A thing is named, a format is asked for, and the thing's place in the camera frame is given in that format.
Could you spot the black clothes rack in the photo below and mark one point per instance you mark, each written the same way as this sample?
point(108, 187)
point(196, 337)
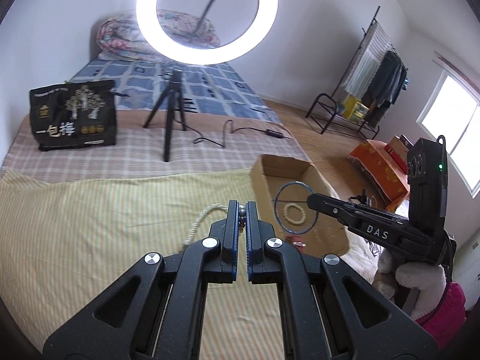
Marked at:
point(326, 111)

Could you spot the dark blue hoop bangle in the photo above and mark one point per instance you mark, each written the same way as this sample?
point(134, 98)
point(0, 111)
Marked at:
point(291, 209)

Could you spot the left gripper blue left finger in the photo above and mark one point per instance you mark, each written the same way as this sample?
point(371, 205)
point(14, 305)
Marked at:
point(155, 309)

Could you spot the black tripod stand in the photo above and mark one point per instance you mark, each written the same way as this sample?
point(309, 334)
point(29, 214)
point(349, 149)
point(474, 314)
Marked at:
point(173, 92)

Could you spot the orange cloth covered table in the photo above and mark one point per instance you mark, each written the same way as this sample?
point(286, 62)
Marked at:
point(390, 179)

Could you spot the window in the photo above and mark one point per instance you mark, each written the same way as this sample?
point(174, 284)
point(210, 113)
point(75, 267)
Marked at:
point(453, 112)

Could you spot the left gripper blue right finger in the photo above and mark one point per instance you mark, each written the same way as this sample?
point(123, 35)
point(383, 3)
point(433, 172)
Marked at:
point(328, 310)

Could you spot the yellow striped blanket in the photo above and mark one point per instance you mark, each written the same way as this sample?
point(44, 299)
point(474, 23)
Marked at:
point(63, 243)

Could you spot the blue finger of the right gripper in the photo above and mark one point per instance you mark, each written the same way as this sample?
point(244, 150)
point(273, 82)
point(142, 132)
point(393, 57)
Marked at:
point(391, 231)

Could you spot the folded floral quilt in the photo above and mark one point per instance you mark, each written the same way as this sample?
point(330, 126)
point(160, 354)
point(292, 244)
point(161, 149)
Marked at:
point(121, 38)

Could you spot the cardboard box tray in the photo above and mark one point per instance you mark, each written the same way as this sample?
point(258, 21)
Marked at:
point(269, 173)

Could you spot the wooden box with book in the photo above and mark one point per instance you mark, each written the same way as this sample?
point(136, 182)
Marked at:
point(398, 149)

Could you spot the dark hanging clothes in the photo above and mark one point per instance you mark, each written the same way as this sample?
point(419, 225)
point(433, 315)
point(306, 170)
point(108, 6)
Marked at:
point(390, 79)

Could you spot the black inline cable remote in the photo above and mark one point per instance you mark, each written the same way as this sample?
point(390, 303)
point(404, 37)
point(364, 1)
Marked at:
point(272, 133)

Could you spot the red jewelry item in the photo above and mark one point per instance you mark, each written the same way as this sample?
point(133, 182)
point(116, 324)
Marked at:
point(296, 241)

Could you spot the white fuzzy gloved hand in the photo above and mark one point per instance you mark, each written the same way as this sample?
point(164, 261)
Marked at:
point(429, 280)

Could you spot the yellow box on rack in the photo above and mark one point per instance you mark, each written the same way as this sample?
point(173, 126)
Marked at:
point(354, 109)

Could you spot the black snack bag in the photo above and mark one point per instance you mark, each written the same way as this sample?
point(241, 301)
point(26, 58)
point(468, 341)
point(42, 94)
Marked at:
point(73, 115)

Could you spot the striped white towel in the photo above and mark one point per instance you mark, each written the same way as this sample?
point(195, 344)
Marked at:
point(367, 61)

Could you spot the beige plaid blanket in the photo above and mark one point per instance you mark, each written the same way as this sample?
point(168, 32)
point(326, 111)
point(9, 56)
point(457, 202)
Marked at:
point(138, 152)

